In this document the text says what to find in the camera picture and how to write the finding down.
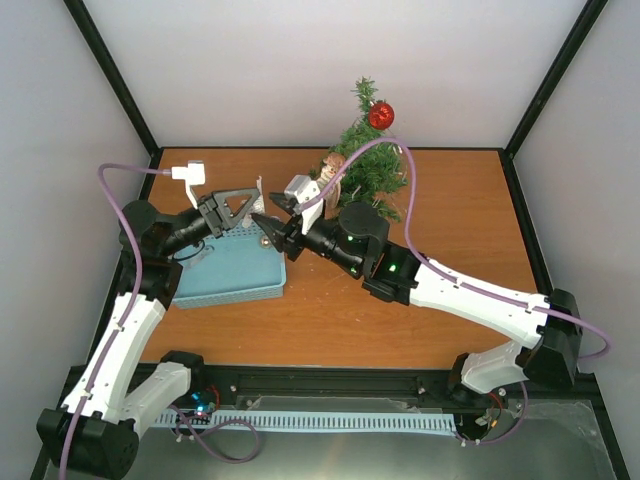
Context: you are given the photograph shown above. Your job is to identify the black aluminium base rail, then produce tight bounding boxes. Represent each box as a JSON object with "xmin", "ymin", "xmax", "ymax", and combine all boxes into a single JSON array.
[{"xmin": 64, "ymin": 363, "xmax": 596, "ymax": 416}]

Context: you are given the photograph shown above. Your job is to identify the silver scroll ornament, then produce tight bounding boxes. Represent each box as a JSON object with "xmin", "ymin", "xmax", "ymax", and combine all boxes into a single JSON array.
[{"xmin": 173, "ymin": 245, "xmax": 214, "ymax": 269}]

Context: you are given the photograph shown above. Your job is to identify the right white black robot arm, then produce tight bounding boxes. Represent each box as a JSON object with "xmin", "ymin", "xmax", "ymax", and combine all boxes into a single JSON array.
[{"xmin": 252, "ymin": 202, "xmax": 582, "ymax": 405}]

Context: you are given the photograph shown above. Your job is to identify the clear angel ornament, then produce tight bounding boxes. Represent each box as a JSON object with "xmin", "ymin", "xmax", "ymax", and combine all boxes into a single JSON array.
[{"xmin": 241, "ymin": 176, "xmax": 266, "ymax": 229}]

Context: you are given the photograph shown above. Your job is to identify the snowman ornament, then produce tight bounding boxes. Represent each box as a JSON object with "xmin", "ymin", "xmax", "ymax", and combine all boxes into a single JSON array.
[{"xmin": 316, "ymin": 152, "xmax": 346, "ymax": 218}]

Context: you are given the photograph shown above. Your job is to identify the light blue cable duct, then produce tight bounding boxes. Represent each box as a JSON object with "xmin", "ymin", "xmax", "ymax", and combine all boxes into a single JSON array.
[{"xmin": 152, "ymin": 409, "xmax": 457, "ymax": 436}]

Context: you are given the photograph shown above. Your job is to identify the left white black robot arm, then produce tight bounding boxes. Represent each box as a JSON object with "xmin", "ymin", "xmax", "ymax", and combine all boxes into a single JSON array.
[{"xmin": 36, "ymin": 188, "xmax": 259, "ymax": 479}]

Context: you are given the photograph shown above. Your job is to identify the red ball ornament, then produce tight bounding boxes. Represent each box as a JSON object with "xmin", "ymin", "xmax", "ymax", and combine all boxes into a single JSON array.
[{"xmin": 367, "ymin": 101, "xmax": 395, "ymax": 131}]

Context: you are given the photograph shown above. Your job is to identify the blue plastic basket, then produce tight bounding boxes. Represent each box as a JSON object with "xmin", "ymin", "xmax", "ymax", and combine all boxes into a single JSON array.
[{"xmin": 173, "ymin": 222, "xmax": 286, "ymax": 309}]

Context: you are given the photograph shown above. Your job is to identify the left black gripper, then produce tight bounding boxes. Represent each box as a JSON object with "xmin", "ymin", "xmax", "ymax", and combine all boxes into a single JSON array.
[{"xmin": 161, "ymin": 187, "xmax": 261, "ymax": 257}]

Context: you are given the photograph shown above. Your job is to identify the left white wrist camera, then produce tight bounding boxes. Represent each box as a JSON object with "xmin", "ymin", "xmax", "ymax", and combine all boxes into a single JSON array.
[{"xmin": 170, "ymin": 160, "xmax": 206, "ymax": 209}]

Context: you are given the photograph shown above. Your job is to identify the small green christmas tree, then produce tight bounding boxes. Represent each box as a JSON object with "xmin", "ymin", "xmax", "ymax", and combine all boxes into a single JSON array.
[{"xmin": 310, "ymin": 77, "xmax": 407, "ymax": 222}]

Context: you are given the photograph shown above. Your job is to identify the purple floor cable loop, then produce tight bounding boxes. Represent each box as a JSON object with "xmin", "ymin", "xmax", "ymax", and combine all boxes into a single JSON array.
[{"xmin": 169, "ymin": 402, "xmax": 261, "ymax": 463}]

